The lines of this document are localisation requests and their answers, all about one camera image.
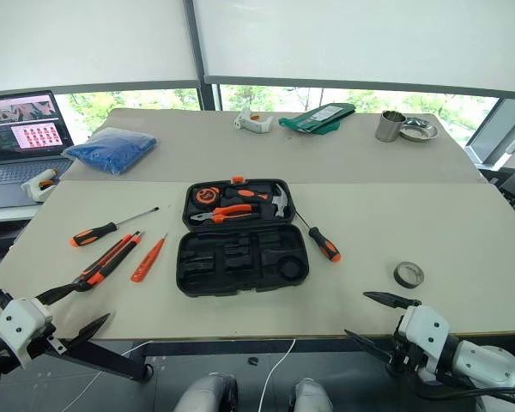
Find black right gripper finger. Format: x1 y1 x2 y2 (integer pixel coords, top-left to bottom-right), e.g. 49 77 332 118
362 291 423 309
343 329 398 367

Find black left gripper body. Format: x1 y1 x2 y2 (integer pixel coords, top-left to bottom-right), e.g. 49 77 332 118
27 321 69 360

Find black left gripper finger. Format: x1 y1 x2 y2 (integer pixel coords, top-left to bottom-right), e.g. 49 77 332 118
65 312 112 349
34 281 88 307

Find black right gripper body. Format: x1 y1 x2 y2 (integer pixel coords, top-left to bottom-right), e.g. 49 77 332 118
385 329 435 384

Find grey electrical tape roll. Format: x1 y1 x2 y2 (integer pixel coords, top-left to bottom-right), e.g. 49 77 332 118
392 261 426 289

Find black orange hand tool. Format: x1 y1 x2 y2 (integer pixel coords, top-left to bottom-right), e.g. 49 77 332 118
73 244 134 294

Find black orange screwdriver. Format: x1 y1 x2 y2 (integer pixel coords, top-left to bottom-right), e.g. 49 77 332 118
70 206 161 248
293 209 342 264

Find orange black utility knife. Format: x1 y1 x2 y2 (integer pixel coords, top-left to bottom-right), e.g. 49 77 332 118
82 230 146 276

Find orange voltage tester pen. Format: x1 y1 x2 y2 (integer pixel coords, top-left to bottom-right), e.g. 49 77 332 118
130 233 169 283

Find black plastic tool case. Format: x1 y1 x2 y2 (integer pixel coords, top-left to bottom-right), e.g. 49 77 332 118
175 174 310 300

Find black table leg bar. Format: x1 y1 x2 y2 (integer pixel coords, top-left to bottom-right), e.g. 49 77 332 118
46 337 152 382

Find grey rounded robot knee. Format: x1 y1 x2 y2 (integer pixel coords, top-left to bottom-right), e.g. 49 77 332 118
173 372 239 412
288 377 335 412

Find white glue gun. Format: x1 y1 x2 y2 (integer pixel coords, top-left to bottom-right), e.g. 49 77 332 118
20 167 60 203

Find blue plastic bag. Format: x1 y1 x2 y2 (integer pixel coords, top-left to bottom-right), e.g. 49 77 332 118
63 126 159 176

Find open laptop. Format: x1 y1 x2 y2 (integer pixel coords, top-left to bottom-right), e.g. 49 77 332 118
0 89 76 211

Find black equipment beside table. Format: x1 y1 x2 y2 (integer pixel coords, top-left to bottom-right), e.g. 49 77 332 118
476 166 515 215

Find steel dish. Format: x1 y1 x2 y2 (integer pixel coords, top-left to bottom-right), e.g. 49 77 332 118
398 118 439 142

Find steel cup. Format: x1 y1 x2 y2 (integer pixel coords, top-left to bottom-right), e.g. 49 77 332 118
374 109 408 142

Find orange black tape measure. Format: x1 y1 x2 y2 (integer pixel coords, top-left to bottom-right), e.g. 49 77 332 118
195 186 221 206

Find green packet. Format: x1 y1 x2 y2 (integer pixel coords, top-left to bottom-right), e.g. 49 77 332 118
277 102 357 136

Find white plastic clamp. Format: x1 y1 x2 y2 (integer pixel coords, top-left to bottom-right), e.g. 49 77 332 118
233 106 276 135

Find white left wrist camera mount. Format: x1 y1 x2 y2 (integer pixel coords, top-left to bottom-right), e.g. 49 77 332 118
0 298 54 370

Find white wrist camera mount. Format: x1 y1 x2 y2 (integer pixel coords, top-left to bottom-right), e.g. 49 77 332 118
0 298 54 370
396 305 452 375

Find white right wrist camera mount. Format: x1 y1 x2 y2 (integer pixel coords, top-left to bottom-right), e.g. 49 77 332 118
396 305 452 375

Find thin white cable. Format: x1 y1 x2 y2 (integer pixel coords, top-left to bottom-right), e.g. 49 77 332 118
62 340 155 412

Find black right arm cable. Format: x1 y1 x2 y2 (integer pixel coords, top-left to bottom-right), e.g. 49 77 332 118
411 372 515 409

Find claw hammer black orange handle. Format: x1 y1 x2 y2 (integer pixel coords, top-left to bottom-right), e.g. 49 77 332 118
223 181 291 219

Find orange handled pliers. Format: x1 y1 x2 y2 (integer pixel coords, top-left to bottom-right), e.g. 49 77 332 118
191 203 259 225

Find dark window frame post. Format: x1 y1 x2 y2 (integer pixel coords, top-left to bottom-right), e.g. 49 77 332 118
182 0 222 112

